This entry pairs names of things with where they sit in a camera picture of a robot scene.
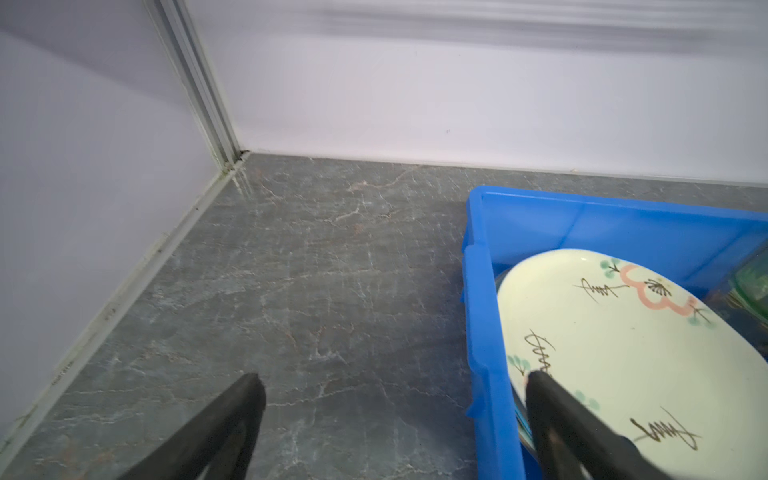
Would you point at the cream floral plate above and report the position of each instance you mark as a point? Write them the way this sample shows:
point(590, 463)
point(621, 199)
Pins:
point(644, 355)

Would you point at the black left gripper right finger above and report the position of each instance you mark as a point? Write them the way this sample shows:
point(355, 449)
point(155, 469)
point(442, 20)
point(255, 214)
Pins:
point(572, 443)

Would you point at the white watermelon plate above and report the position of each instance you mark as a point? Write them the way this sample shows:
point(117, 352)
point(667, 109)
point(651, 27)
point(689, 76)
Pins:
point(524, 431)

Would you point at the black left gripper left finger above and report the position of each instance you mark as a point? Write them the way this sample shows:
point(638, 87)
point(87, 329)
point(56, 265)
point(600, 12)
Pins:
point(218, 443)

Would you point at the blue plastic bin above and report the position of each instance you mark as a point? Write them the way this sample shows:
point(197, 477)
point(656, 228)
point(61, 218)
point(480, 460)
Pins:
point(695, 247)

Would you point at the green glass cup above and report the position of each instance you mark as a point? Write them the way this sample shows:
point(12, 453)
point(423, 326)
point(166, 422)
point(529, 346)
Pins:
point(749, 282)

